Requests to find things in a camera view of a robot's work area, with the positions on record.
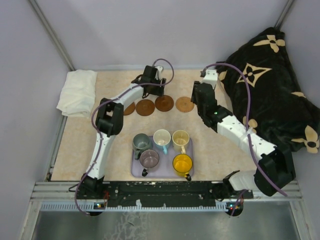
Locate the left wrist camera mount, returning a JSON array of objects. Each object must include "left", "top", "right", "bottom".
[{"left": 155, "top": 65, "right": 164, "bottom": 81}]

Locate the white mug blue handle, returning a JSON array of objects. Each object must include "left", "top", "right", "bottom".
[{"left": 153, "top": 129, "right": 172, "bottom": 155}]

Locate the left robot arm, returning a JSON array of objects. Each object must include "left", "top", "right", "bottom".
[{"left": 78, "top": 64, "right": 168, "bottom": 199}]

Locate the brown wooden coaster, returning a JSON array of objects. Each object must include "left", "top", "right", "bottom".
[{"left": 135, "top": 99, "right": 155, "bottom": 117}]

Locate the cream mug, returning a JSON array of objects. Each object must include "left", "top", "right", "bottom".
[{"left": 172, "top": 130, "right": 190, "bottom": 154}]

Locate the white folded cloth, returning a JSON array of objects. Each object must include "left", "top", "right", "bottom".
[{"left": 56, "top": 69, "right": 98, "bottom": 118}]

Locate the black floral blanket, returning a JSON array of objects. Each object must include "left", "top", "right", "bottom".
[{"left": 216, "top": 27, "right": 320, "bottom": 154}]

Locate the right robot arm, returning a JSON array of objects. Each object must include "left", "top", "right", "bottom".
[{"left": 191, "top": 81, "right": 296, "bottom": 198}]

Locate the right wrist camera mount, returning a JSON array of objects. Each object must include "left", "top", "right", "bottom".
[{"left": 200, "top": 69, "right": 218, "bottom": 89}]

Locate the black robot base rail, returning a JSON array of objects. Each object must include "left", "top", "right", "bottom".
[{"left": 76, "top": 180, "right": 241, "bottom": 208}]

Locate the lavender plastic tray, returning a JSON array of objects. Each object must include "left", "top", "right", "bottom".
[{"left": 131, "top": 136, "right": 194, "bottom": 179}]

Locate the dark wooden coaster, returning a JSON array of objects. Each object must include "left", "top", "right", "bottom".
[
  {"left": 123, "top": 102, "right": 136, "bottom": 116},
  {"left": 154, "top": 95, "right": 175, "bottom": 112}
]

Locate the woven rattan coaster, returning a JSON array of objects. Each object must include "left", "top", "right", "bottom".
[{"left": 175, "top": 96, "right": 195, "bottom": 113}]

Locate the yellow mug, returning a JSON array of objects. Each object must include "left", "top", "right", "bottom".
[{"left": 172, "top": 153, "right": 193, "bottom": 182}]

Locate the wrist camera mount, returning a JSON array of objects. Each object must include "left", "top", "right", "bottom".
[
  {"left": 200, "top": 69, "right": 218, "bottom": 89},
  {"left": 155, "top": 65, "right": 164, "bottom": 81}
]

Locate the purple mug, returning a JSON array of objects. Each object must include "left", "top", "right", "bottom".
[{"left": 139, "top": 149, "right": 160, "bottom": 177}]

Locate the grey-green mug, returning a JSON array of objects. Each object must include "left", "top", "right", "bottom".
[{"left": 132, "top": 133, "right": 153, "bottom": 160}]

